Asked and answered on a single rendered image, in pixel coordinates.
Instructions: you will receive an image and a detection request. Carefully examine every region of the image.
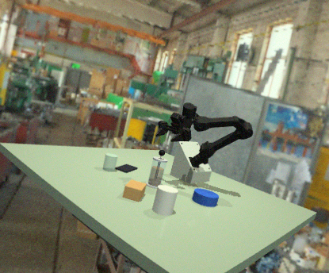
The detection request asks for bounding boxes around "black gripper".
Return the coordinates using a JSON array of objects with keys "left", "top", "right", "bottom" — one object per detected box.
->
[{"left": 156, "top": 121, "right": 191, "bottom": 142}]

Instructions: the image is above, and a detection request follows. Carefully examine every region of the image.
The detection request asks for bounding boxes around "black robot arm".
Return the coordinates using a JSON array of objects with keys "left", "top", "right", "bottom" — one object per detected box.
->
[{"left": 170, "top": 102, "right": 253, "bottom": 168}]

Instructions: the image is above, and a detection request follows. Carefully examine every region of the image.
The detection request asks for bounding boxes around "blue short cylinder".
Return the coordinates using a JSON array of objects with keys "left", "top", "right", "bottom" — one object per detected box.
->
[{"left": 192, "top": 188, "right": 219, "bottom": 207}]

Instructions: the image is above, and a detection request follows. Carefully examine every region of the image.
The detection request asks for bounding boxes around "tan rectangular block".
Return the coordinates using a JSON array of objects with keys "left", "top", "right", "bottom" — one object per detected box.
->
[{"left": 123, "top": 180, "right": 147, "bottom": 202}]

